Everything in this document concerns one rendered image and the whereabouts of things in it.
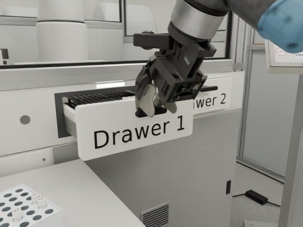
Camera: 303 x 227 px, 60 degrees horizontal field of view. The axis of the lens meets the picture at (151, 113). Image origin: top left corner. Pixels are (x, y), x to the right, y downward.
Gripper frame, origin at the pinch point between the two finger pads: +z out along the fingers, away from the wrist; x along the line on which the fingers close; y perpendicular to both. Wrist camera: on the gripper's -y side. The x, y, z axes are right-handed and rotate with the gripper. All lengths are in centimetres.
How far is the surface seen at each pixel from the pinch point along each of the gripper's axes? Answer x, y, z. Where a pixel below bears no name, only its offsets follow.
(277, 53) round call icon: 68, -16, 0
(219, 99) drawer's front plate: 40.3, -9.8, 13.8
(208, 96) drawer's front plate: 34.5, -10.8, 12.4
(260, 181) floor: 144, 2, 110
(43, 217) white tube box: -24.0, 14.5, 4.2
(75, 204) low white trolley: -17.6, 11.5, 10.6
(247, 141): 165, -34, 110
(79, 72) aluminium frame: -8.4, -17.9, 4.9
